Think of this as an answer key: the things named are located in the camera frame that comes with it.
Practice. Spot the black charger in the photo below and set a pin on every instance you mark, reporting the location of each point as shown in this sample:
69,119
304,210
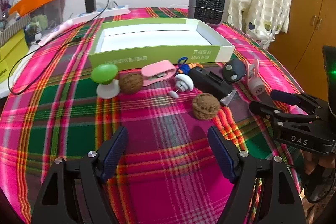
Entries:
90,5

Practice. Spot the white mushroom-shaped pin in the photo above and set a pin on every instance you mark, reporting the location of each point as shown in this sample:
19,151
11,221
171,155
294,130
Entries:
183,81

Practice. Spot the green and white cardboard box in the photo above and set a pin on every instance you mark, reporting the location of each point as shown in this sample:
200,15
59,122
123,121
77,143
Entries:
157,56

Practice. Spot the plaid tablecloth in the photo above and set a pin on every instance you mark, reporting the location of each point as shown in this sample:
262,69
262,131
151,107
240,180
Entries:
162,134

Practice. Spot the pink white tube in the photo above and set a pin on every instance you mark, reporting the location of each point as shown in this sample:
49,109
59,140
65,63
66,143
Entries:
56,31

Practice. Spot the green mushroom-shaped holder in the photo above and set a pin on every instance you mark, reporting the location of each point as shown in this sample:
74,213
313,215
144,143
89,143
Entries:
103,73

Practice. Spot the yellow green box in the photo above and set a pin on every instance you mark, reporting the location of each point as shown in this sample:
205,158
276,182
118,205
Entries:
13,45

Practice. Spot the white round jar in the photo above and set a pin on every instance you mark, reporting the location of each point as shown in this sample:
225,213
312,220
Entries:
256,86

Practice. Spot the grey fan heater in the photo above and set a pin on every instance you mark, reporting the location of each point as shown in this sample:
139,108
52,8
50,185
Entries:
207,6

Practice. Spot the black flashlight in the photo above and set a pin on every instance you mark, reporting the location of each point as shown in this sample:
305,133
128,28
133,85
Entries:
207,82

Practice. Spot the striped box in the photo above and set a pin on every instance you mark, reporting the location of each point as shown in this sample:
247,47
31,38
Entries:
14,26

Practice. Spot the black round toy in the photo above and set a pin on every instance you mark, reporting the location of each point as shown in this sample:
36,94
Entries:
233,69

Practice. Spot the white power strip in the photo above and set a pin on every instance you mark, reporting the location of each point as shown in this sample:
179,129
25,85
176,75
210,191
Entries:
105,13

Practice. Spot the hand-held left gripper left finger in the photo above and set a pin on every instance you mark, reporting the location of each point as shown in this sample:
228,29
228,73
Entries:
116,148

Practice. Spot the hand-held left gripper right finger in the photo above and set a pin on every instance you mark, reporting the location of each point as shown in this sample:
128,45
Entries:
219,150

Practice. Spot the person's right hand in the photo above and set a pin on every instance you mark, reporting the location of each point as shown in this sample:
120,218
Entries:
311,163

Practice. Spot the light ridged walnut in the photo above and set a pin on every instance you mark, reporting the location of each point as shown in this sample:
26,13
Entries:
206,106

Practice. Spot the pink clip case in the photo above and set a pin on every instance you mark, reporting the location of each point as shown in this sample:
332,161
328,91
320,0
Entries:
157,67

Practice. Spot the wooden cabinet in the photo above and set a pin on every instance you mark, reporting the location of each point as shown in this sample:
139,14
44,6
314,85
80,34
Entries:
309,3

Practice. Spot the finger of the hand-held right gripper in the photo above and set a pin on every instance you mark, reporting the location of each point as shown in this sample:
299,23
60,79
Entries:
265,109
284,96

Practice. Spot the dark brown walnut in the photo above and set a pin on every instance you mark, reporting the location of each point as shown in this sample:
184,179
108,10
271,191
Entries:
131,83

